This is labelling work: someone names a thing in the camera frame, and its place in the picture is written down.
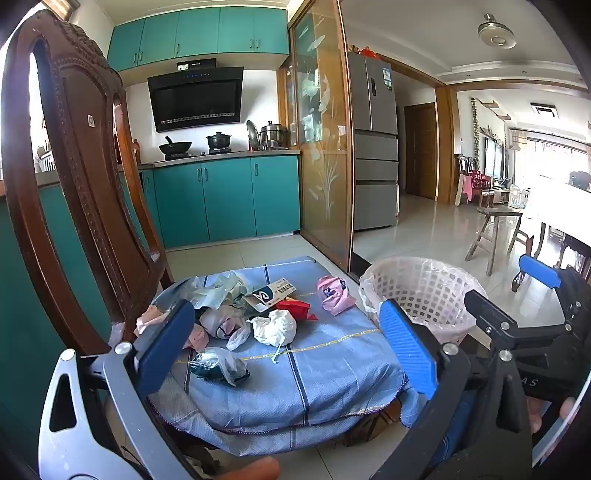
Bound dining table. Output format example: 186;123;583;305
512;178;591;292

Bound black range hood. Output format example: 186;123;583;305
147;59;245;134

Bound grey kitchen countertop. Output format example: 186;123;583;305
37;147;301;174

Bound sliding glass door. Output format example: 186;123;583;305
288;0;354;273

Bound wooden stool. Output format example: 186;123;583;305
465;207;532;264

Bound pinkish crumpled plastic bag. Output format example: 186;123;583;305
199;305;252;340

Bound dark teal plastic bag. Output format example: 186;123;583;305
189;347;251;386

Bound salmon pink wrapper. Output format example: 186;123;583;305
187;323;209;354

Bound person's right hand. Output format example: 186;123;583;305
526;394;578;435

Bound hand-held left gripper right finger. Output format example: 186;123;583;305
369;299;539;480

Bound person's left hand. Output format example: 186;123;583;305
216;456;281;480

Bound green vine garland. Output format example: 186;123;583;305
470;97;481;171

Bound carved wooden chair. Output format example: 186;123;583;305
0;9;175;365

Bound pink packet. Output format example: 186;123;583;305
316;275;357;316

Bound white crumpled tissue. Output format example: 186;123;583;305
248;309;297;363

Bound gas stove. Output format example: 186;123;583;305
164;148;234;161

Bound teal kitchen cabinets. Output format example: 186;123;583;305
106;7;291;72
0;154;302;462

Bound wooden door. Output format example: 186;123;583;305
404;102;438;200

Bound pink paper scrap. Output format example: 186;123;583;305
134;305;171;337

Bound teal upper kitchen cabinets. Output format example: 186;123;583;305
106;7;291;72

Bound white plastic basket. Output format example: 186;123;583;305
359;257;489;344

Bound steel pot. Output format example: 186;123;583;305
259;121;288;149

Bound teal lower kitchen cabinets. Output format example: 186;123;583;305
0;154;302;462

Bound white and blue card packet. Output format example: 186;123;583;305
242;277;296;315

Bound blue striped cloth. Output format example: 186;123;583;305
108;256;428;450

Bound pink chairs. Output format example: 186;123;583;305
457;170;495;206

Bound red wrapper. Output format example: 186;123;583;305
276;299;319;321

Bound black wok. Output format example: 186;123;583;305
158;136;193;155

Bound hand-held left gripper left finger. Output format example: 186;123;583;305
39;300;204;480

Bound clear printed plastic bag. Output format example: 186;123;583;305
182;272;252;310

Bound clear plastic basket liner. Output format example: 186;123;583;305
359;257;489;346

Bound ceiling fan light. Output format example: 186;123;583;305
477;13;517;49

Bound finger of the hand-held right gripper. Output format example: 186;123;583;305
518;254;578;301
463;290;568;343

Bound grey refrigerator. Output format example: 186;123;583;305
346;52;400;232

